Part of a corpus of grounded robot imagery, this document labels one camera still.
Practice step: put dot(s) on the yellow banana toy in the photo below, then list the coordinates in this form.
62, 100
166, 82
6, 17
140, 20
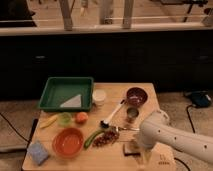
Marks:
48, 122

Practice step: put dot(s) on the dark red bowl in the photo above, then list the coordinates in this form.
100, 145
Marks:
136, 96

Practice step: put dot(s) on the orange bowl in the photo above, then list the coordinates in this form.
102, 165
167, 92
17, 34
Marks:
68, 143

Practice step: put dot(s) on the orange toy fruit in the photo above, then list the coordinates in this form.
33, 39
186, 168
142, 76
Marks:
81, 117

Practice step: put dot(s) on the green plastic tray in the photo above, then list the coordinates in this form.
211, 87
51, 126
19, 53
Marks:
59, 89

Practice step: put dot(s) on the white paper cup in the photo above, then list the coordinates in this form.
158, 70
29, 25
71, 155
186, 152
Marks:
99, 97

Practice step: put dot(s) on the wooden table board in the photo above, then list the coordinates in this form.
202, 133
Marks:
108, 158

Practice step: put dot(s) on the green chili pepper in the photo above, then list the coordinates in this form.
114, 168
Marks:
89, 140

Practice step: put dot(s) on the brown grape bunch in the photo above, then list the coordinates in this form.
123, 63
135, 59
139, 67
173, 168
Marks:
107, 138

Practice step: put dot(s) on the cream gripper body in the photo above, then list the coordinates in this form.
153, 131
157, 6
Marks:
145, 153

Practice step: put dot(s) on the small metal cup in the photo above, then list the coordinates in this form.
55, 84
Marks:
132, 114

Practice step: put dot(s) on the small green cup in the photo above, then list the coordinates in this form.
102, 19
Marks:
64, 119

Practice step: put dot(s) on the blue sponge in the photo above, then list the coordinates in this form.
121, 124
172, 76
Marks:
38, 152

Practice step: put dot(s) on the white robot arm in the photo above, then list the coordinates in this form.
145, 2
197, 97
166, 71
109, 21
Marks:
155, 129

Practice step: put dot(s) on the dark blue floor device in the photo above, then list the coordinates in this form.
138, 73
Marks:
200, 99

